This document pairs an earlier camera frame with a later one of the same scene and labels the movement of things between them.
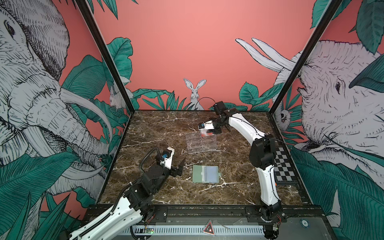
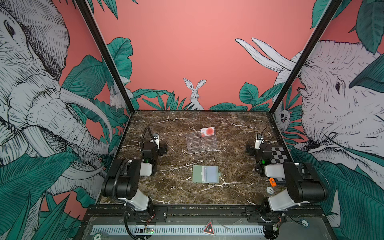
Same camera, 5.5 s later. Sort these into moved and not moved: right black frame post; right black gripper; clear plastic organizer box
Moved: right black gripper
Not moved: clear plastic organizer box; right black frame post
